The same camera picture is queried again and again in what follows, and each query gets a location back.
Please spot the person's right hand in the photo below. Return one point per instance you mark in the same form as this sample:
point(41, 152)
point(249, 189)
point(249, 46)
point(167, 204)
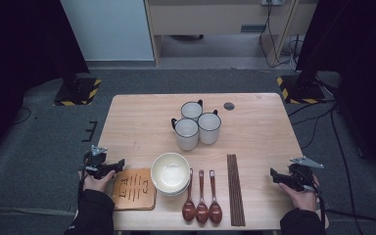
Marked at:
point(303, 200)

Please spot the white cabinet panel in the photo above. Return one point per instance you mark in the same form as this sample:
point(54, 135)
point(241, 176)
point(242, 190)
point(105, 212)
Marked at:
point(107, 29)

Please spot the light wooden desk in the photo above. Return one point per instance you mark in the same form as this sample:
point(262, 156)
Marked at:
point(202, 18)

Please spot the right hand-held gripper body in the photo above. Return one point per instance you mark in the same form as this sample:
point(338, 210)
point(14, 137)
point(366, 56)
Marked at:
point(302, 178)

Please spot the dark object under desk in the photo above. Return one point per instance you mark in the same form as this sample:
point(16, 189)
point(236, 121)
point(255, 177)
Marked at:
point(187, 37)

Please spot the dark curtain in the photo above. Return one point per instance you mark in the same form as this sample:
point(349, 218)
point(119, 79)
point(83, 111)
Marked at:
point(19, 49)
point(365, 65)

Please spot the white power strip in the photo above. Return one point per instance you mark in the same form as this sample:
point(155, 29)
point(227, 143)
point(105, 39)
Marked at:
point(272, 2)

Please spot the dark red wooden spoon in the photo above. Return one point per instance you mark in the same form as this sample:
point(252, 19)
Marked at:
point(202, 212)
point(215, 212)
point(188, 210)

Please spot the person's left hand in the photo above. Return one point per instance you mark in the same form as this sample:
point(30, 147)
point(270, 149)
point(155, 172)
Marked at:
point(96, 184)

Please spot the black yellow striped stand base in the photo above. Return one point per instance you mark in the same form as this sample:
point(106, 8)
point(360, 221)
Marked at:
point(84, 89)
point(302, 93)

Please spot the row of brown wooden chopsticks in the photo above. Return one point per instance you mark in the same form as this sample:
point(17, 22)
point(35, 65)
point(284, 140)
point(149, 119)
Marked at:
point(235, 189)

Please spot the round grey table grommet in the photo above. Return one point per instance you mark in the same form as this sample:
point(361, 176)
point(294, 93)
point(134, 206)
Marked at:
point(229, 106)

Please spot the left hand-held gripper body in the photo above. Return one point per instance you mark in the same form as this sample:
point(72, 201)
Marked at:
point(98, 164)

